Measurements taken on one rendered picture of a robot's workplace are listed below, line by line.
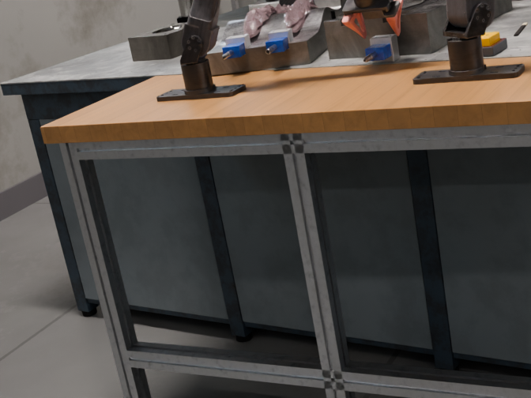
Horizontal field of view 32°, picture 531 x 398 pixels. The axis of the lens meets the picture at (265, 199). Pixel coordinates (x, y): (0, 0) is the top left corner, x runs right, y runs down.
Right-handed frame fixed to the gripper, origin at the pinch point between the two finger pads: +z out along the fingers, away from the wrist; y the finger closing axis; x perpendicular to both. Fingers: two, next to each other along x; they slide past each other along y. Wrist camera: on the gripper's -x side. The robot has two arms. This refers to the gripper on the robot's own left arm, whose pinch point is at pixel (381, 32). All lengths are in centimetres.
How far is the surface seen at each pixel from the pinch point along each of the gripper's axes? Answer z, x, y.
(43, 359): 71, 53, 116
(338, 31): 3.3, -5.7, 13.2
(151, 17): 140, -202, 245
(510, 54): 4.4, 4.6, -28.1
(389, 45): 1.5, 2.6, -2.2
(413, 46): 6.4, -2.0, -5.1
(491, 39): 2.4, 2.0, -24.2
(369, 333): 70, 33, 16
